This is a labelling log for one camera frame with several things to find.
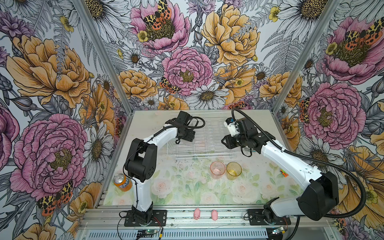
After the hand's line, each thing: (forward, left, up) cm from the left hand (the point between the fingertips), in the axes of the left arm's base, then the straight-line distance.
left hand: (187, 139), depth 96 cm
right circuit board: (-47, -43, -8) cm, 65 cm away
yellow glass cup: (-18, -27, -6) cm, 34 cm away
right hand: (-11, -21, +10) cm, 26 cm away
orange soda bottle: (-28, +31, +4) cm, 42 cm away
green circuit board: (-47, +18, -8) cm, 51 cm away
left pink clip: (-40, -6, -7) cm, 41 cm away
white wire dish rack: (0, -13, -6) cm, 14 cm away
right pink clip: (-41, -14, -7) cm, 44 cm away
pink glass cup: (-17, -18, -6) cm, 26 cm away
